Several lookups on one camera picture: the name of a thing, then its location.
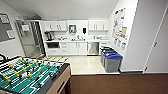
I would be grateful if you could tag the grey bin green lid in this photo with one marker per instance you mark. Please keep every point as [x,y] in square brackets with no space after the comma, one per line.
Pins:
[107,54]

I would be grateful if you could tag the grey bulletin board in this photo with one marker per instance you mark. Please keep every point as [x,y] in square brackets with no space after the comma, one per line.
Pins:
[5,28]

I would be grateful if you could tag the large colourful wall poster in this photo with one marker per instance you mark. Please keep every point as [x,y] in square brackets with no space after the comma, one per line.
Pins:
[119,21]

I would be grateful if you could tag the black soap dispenser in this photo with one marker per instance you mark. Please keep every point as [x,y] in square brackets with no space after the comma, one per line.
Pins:
[84,30]

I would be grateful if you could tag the white paper on refrigerator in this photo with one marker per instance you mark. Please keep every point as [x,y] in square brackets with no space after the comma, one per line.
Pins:
[25,28]

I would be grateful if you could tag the steel paper towel dispenser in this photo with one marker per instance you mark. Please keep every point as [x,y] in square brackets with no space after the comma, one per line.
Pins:
[72,29]

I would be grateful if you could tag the stainless steel dishwasher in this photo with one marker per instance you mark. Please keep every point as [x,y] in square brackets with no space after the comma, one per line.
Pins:
[93,48]

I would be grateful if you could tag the grey bin black lid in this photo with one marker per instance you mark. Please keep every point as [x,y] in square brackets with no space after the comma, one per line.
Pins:
[104,50]

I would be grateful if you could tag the white sink cabinet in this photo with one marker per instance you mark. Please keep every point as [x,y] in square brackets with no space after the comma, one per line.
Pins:
[77,48]

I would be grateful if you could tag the stainless steel refrigerator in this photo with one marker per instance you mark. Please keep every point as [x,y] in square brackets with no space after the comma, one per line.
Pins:
[31,40]

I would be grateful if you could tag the green foosball table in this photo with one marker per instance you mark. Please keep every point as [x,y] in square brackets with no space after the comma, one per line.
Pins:
[23,75]

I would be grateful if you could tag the white door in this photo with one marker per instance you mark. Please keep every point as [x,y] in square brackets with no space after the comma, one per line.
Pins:
[158,43]

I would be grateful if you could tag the brown cork board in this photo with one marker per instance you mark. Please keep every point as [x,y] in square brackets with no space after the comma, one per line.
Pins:
[123,31]

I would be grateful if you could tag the grey bin blue lid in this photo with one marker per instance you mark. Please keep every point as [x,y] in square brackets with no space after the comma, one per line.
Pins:
[113,63]

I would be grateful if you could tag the clutter atop refrigerator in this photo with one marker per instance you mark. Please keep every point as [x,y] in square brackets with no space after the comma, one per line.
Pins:
[33,16]

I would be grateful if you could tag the black built-in microwave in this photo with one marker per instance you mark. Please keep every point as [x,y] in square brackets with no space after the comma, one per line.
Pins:
[52,45]

